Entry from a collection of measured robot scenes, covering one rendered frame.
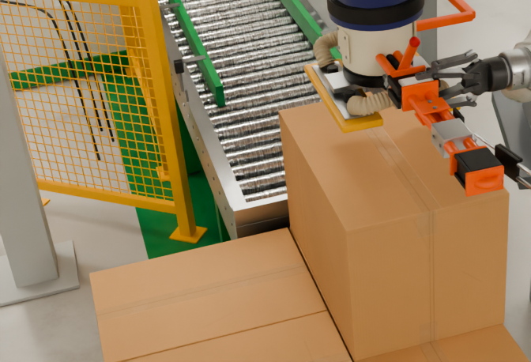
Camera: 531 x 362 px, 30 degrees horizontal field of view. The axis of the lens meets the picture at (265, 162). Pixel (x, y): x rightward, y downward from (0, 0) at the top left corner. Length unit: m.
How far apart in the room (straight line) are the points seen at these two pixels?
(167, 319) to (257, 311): 0.24
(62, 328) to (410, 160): 1.61
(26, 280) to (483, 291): 1.90
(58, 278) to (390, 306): 1.71
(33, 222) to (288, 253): 1.16
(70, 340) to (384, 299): 1.47
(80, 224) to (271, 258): 1.42
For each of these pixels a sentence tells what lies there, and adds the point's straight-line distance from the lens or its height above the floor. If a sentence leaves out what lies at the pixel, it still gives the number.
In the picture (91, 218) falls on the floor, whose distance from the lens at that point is 4.12.
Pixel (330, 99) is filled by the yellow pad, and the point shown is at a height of 1.13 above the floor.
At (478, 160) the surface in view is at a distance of 1.89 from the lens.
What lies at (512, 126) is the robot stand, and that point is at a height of 0.75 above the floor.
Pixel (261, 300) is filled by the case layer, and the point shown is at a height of 0.54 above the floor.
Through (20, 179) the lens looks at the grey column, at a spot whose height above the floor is 0.47.
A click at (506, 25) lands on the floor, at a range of 5.39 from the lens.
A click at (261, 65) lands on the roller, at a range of 3.89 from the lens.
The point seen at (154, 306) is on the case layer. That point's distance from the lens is 2.74.
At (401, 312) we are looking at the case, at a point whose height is 0.66.
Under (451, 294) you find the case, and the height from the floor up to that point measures 0.68.
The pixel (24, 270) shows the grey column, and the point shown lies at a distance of 3.79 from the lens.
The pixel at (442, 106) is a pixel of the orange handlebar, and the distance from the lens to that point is 2.09.
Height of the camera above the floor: 2.28
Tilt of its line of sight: 32 degrees down
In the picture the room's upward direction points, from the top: 7 degrees counter-clockwise
